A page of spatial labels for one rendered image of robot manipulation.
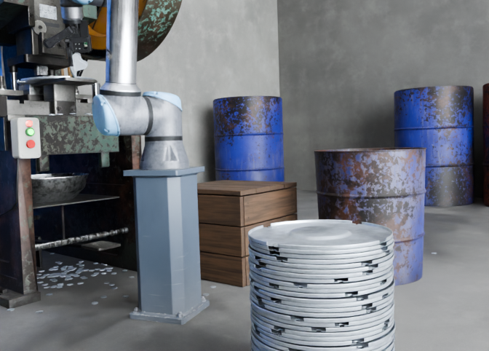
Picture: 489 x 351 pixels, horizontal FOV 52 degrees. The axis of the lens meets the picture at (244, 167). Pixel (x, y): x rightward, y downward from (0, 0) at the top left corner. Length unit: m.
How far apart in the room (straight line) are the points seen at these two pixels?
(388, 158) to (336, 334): 0.95
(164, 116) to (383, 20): 3.60
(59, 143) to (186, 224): 0.68
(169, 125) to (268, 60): 3.83
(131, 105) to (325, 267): 0.78
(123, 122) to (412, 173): 1.01
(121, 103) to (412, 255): 1.13
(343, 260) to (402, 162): 0.94
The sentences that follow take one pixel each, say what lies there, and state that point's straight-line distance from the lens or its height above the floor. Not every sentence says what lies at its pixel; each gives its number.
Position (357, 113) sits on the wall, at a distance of 4.89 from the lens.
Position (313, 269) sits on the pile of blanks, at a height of 0.30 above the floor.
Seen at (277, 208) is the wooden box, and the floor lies 0.26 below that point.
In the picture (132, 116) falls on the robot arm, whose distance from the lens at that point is 1.45.
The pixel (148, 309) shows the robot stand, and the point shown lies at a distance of 1.58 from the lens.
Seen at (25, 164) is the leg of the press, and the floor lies 0.47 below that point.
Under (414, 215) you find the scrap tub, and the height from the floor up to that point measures 0.24.
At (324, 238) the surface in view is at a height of 0.33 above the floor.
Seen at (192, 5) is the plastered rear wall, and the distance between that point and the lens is 4.54.
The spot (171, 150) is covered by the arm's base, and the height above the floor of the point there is 0.51.
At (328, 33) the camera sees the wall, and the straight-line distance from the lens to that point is 5.12.
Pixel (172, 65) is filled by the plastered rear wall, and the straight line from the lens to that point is 4.26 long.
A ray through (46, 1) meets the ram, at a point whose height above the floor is 1.11.
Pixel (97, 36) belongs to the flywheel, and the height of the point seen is 1.04.
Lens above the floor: 0.53
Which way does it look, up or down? 3 degrees down
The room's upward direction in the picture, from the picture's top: 2 degrees counter-clockwise
